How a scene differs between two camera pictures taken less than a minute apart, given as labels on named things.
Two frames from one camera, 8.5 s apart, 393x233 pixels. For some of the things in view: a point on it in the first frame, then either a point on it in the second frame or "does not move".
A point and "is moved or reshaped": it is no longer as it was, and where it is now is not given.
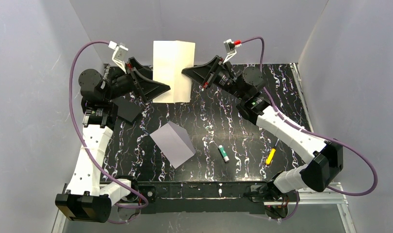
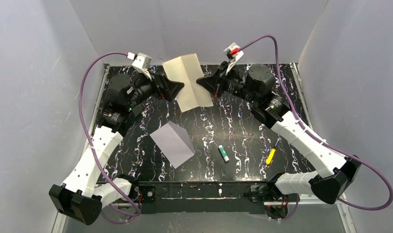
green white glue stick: (223, 153) does not move
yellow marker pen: (271, 154) does not move
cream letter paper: (171, 58) is moved or reshaped
